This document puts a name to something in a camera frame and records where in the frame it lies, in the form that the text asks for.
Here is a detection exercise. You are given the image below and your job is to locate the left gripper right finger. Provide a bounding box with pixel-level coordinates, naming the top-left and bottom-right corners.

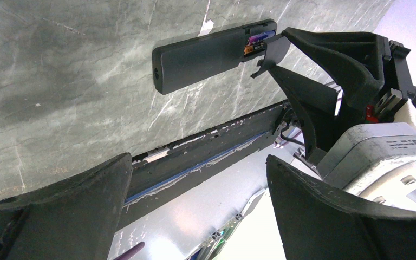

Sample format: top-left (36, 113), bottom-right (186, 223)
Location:
top-left (266, 155), bottom-right (416, 259)

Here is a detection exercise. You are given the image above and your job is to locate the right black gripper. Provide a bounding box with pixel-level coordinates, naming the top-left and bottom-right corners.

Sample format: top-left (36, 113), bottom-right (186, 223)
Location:
top-left (269, 27), bottom-right (415, 165)

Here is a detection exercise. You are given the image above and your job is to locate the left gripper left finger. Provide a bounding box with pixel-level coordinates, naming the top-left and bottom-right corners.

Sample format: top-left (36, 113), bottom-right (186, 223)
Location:
top-left (0, 153), bottom-right (133, 259)

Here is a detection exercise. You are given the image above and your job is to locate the blue AAA battery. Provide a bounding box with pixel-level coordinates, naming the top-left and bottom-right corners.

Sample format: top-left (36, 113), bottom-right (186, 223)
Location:
top-left (246, 30), bottom-right (276, 46)

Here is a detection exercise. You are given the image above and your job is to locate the black gold AAA battery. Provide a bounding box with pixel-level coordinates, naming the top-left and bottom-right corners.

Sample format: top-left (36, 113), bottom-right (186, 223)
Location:
top-left (243, 42), bottom-right (264, 56)

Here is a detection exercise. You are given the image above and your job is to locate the black remote control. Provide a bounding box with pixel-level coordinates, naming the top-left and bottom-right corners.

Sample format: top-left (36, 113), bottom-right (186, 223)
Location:
top-left (152, 19), bottom-right (277, 95)

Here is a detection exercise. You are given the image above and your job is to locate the black remote battery cover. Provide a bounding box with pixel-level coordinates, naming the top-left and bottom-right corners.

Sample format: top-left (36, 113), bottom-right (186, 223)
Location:
top-left (251, 31), bottom-right (291, 79)

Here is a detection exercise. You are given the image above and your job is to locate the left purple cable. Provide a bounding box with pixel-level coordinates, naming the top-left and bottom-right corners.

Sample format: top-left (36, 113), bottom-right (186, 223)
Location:
top-left (114, 241), bottom-right (146, 260)

